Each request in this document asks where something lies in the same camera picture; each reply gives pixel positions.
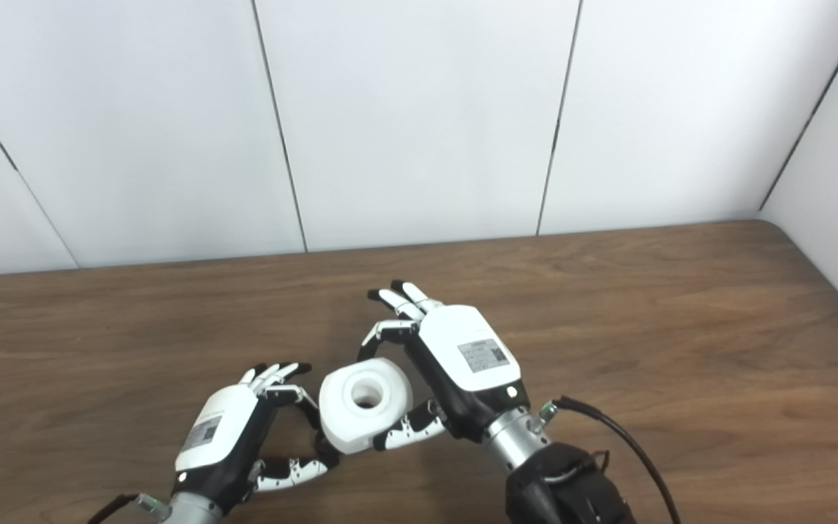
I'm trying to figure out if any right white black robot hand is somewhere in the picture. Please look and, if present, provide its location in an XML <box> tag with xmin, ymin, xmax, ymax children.
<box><xmin>359</xmin><ymin>280</ymin><xmax>531</xmax><ymax>452</ymax></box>

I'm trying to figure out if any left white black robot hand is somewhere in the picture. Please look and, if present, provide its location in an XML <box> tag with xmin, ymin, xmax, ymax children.
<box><xmin>174</xmin><ymin>362</ymin><xmax>341</xmax><ymax>514</ymax></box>

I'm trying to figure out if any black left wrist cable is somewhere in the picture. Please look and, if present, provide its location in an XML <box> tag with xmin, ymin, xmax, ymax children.
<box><xmin>87</xmin><ymin>493</ymin><xmax>172</xmax><ymax>524</ymax></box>

